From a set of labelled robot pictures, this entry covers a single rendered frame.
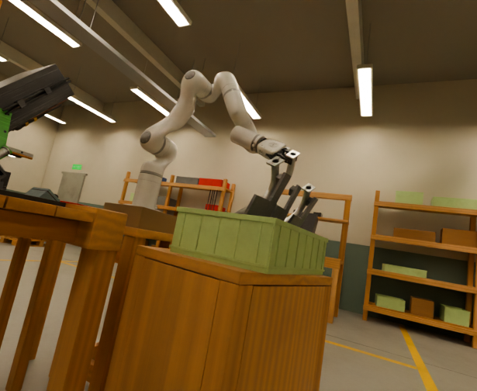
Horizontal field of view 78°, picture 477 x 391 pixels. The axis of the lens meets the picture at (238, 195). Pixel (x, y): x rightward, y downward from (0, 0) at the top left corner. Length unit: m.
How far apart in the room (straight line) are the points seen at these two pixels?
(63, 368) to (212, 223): 0.73
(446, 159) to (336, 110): 2.30
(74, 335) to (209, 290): 0.57
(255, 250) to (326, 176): 5.62
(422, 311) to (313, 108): 4.45
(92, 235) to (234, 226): 0.52
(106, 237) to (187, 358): 0.53
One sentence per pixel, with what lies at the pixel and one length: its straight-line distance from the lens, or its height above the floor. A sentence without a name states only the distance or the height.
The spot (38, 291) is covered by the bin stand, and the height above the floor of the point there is 0.46.
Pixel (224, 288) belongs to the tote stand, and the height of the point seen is 0.73.
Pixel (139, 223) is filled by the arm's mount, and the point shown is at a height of 0.87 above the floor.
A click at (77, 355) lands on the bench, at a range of 1.32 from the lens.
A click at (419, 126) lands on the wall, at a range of 6.80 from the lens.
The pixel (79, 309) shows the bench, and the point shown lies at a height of 0.53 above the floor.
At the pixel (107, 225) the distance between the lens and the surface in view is 1.21.
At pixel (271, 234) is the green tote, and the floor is 0.91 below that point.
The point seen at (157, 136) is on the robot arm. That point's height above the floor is 1.33.
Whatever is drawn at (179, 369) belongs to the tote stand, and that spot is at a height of 0.47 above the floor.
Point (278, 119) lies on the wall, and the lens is 7.25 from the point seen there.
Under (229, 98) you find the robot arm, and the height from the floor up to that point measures 1.53.
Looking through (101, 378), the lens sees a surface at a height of 0.22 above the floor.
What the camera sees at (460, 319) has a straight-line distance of 5.77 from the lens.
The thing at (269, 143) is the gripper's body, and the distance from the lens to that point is 1.32.
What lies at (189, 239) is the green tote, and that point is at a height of 0.85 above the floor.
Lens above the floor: 0.86
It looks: 9 degrees up
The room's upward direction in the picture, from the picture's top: 10 degrees clockwise
